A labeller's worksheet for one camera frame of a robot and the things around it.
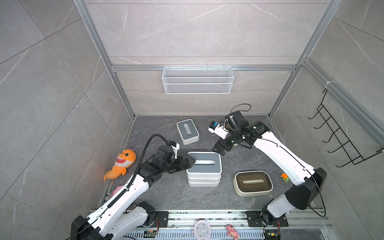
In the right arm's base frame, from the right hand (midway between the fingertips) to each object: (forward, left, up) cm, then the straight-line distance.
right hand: (219, 142), depth 76 cm
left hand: (-8, +15, -5) cm, 18 cm away
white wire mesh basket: (+47, +10, +7) cm, 49 cm away
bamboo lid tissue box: (-15, +9, -12) cm, 21 cm away
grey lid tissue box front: (-10, +6, -6) cm, 13 cm away
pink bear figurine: (-37, -4, -20) cm, 42 cm away
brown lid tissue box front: (-15, -19, -19) cm, 30 cm away
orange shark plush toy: (-2, +54, -13) cm, 55 cm away
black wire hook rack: (-7, -53, +9) cm, 54 cm away
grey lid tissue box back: (+24, +18, -20) cm, 36 cm away
